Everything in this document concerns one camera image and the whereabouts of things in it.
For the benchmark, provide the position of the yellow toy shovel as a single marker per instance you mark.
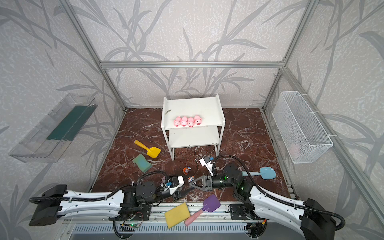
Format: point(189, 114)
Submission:
point(152, 152)

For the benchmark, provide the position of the green sponge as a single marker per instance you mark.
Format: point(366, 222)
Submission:
point(142, 163)

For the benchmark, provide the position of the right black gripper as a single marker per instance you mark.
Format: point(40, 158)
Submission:
point(209, 182)

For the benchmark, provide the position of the pink pig toy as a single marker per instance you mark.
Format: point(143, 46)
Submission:
point(198, 120)
point(191, 122)
point(184, 121)
point(177, 121)

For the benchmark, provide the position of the light blue toy shovel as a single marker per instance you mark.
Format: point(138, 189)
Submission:
point(266, 173)

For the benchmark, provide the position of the yellow sponge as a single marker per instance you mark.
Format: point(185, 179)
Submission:
point(177, 215)

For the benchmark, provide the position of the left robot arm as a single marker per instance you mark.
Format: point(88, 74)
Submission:
point(59, 202)

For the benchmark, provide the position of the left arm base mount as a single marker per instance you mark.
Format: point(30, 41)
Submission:
point(140, 213)

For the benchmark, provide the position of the white two-tier shelf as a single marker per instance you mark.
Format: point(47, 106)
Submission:
point(209, 133)

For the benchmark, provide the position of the white sheep Doraemon figure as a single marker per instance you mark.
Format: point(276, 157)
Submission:
point(190, 179)

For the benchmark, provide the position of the clear plastic wall bin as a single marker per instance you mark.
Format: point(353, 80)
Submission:
point(48, 141)

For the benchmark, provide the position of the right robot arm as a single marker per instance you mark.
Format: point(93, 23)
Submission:
point(307, 218)

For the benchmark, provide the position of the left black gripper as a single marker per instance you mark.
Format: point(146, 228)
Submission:
point(177, 190)

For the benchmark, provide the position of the purple pink toy shovel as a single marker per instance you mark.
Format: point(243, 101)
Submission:
point(210, 204)

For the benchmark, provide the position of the green circuit board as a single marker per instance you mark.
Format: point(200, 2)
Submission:
point(130, 227)

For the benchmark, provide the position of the white wire mesh basket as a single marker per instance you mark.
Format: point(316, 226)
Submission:
point(298, 124)

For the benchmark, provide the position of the pink toy in basket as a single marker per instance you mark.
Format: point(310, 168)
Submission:
point(295, 151)

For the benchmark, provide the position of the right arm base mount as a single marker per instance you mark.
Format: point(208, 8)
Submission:
point(240, 212)

